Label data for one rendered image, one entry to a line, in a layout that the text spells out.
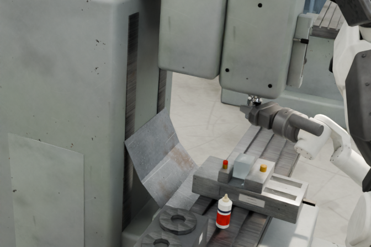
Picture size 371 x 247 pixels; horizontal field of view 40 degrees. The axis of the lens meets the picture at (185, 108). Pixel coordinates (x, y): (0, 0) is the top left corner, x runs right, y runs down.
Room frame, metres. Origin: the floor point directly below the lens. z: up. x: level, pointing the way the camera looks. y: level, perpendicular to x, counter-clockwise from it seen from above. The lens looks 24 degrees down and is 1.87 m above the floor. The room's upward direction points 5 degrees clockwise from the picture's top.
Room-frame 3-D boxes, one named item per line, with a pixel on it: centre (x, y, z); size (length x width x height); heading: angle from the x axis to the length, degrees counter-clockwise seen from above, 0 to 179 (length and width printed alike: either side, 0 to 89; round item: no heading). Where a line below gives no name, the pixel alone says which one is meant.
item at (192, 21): (1.54, -0.03, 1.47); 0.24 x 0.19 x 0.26; 159
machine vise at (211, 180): (1.44, -0.23, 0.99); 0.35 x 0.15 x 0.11; 68
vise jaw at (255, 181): (1.43, -0.26, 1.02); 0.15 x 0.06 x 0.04; 158
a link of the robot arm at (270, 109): (1.40, -0.28, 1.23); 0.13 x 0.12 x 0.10; 134
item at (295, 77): (1.43, -0.32, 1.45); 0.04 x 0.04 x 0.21; 69
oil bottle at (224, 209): (1.27, -0.14, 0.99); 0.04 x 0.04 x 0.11
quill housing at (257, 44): (1.47, -0.21, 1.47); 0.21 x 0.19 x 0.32; 159
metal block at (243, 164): (1.45, -0.20, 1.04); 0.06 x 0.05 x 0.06; 158
